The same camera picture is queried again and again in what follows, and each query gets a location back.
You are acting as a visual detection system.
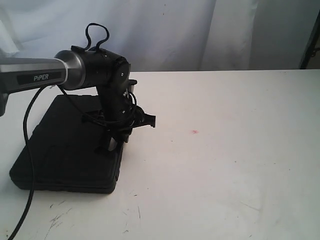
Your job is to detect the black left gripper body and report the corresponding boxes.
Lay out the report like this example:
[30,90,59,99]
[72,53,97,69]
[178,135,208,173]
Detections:
[82,98,156,134]

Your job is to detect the black plastic tool case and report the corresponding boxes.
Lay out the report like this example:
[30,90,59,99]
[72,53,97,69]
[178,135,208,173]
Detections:
[9,94,123,194]

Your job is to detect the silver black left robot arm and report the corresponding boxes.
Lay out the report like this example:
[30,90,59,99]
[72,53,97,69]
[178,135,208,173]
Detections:
[0,46,156,142]

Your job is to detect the white backdrop curtain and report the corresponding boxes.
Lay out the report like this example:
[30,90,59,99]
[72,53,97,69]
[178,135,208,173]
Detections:
[0,0,320,72]

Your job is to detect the black stand pole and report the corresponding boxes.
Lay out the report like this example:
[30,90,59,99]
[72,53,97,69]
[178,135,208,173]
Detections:
[299,12,320,70]

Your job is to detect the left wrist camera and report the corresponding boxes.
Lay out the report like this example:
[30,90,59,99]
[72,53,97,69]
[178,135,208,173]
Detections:
[127,79,138,93]

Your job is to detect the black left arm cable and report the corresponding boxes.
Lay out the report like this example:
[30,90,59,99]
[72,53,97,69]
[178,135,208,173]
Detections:
[6,87,67,240]

